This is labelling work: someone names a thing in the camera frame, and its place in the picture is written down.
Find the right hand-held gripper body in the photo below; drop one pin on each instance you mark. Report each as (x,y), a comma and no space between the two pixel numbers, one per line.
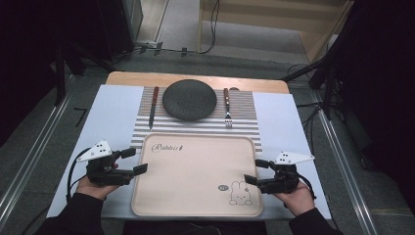
(280,181)

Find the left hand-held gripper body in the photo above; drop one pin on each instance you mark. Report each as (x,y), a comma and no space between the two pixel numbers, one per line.
(104,174)

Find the beige tray with rabbit drawing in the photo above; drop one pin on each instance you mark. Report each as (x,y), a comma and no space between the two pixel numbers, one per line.
(195,176)

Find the dark grey round plate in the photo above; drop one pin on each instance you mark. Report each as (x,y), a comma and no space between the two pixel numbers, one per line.
(189,100)

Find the person's left hand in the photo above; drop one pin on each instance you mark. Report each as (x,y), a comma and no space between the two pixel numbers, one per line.
(94,191)

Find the person's right hand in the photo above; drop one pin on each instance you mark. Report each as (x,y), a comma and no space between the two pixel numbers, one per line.
(297,200)

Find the white sheet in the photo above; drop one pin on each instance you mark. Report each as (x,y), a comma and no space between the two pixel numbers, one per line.
(111,111)

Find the striped placemat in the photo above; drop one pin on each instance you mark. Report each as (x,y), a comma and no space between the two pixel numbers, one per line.
(241,111)

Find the person's lap dark clothing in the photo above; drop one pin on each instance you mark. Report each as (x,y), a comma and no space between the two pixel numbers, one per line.
(195,228)

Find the black metal stand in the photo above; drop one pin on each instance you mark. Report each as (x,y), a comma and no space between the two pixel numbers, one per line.
(59,78)
(328,81)

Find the power strip with plugs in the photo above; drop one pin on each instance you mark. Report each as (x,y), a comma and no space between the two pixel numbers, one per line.
(148,44)

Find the black cabinet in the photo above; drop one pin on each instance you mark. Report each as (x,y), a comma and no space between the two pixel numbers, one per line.
(120,26)

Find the dark curtain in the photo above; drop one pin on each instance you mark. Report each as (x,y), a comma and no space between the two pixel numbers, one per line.
(23,58)
(385,81)

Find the light wooden shelf unit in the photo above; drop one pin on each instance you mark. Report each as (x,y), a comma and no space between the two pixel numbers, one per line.
(277,14)

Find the metal floor rail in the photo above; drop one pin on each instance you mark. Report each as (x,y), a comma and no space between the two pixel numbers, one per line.
(36,150)
(345,163)

